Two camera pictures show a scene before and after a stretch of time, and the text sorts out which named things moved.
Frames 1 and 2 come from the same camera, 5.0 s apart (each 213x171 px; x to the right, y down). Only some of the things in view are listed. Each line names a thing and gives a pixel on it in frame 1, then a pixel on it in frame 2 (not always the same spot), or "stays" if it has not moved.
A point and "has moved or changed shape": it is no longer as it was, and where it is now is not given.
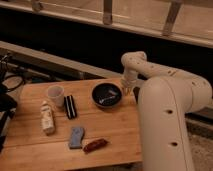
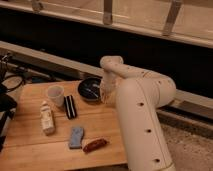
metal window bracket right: [172, 15] stays
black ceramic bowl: [106, 94] has moved or changed shape
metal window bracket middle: [107, 12] stays
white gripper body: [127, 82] to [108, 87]
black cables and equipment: [11, 79] stays
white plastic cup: [56, 95] stays
